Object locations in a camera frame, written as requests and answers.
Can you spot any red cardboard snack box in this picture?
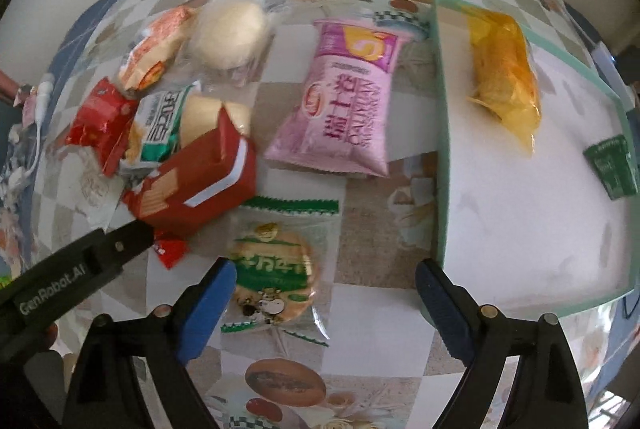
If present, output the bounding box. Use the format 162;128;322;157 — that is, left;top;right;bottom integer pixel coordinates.
121;108;259;241

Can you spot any white tray with teal rim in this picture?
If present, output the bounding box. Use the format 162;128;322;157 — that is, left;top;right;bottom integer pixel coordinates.
432;0;640;317

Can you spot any checkered printed tablecloth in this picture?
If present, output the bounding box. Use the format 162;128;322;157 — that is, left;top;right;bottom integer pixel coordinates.
0;0;640;429

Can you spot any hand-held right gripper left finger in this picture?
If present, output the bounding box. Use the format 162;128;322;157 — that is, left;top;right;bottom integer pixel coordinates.
62;256;238;429

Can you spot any small red wrapper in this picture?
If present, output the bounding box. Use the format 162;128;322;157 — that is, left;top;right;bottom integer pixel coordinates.
152;239;191;270

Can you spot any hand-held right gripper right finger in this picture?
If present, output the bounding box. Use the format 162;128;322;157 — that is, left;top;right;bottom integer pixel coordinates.
415;258;591;429

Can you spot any orange white snack packet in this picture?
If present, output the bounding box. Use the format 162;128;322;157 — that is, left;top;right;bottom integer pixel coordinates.
119;6;197;91

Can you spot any pink snack packet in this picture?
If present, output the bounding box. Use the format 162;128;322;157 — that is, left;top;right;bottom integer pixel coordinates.
264;18;417;179

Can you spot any small dark green packet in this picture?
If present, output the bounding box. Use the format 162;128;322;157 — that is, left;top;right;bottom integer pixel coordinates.
582;134;640;201

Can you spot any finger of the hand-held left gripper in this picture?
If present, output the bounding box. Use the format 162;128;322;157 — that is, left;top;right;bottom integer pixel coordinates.
91;219;156;282

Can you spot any round bun in clear wrapper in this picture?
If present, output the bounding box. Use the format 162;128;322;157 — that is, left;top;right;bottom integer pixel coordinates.
192;0;277;71

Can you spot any green white striped snack packet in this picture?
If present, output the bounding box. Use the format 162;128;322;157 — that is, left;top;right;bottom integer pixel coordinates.
122;82;203;172

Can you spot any white charging cable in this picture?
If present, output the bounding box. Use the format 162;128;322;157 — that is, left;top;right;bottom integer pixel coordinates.
10;79;57;190

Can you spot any cream pudding cup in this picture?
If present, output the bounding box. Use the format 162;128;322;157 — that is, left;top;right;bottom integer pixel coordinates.
181;95;252;146

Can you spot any green white cookie packet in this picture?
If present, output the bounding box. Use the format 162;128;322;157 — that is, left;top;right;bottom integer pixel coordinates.
220;196;341;347

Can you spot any red foil snack packet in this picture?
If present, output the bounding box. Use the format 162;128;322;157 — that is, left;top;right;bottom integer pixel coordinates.
66;78;138;177

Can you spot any white flat device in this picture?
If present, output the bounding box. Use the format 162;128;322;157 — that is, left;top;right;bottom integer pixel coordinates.
590;42;623;97

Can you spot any yellow chips packet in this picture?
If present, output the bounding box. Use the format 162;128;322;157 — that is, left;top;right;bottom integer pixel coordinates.
466;6;543;155

